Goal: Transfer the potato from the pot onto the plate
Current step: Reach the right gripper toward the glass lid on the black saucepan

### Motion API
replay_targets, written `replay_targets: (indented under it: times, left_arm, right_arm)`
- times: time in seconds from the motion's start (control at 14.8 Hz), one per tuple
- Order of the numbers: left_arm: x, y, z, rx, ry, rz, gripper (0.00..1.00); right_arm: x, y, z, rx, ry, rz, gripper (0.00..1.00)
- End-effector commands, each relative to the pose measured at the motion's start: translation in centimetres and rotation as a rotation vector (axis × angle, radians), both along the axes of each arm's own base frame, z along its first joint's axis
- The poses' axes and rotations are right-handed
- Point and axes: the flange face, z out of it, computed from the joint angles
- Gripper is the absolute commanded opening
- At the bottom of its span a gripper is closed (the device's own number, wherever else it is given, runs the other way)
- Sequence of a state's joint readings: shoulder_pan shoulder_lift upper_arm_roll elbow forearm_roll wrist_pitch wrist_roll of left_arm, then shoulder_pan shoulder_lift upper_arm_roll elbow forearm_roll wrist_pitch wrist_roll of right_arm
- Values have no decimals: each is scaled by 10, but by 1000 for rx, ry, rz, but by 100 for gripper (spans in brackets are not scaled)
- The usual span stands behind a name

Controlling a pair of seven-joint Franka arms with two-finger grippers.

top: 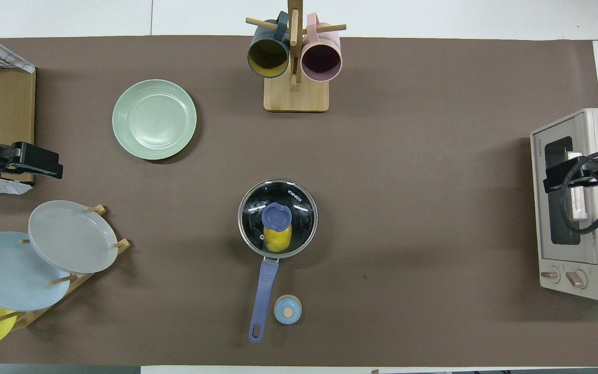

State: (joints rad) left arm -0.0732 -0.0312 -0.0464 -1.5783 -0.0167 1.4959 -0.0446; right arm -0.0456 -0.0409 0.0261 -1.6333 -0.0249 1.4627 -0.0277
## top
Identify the yellow potato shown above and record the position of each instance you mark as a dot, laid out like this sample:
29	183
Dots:
278	241

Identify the dark teal mug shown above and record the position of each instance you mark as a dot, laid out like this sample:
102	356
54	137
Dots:
268	56

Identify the pink mug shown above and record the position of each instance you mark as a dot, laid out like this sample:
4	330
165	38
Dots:
321	59

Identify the brown table mat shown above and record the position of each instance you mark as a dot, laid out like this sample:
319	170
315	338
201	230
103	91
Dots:
408	259

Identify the glass lid with purple knob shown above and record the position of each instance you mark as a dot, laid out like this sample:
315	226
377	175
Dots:
257	202

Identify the wooden plate rack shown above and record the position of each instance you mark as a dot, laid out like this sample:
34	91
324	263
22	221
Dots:
29	318

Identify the grey plate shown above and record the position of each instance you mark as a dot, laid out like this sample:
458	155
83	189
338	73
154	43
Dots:
73	236

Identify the wooden shelf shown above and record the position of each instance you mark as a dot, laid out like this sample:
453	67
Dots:
8	109

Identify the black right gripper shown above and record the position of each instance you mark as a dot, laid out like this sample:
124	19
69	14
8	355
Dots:
597	169

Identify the pale green plate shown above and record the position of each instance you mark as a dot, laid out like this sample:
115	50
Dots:
154	119

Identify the wooden mug tree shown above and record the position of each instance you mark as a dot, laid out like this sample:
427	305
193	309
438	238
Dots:
296	98

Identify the light blue plate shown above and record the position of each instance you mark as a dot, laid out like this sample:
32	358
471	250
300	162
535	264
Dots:
3	275

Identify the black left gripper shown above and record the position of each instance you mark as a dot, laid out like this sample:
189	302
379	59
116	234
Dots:
39	158

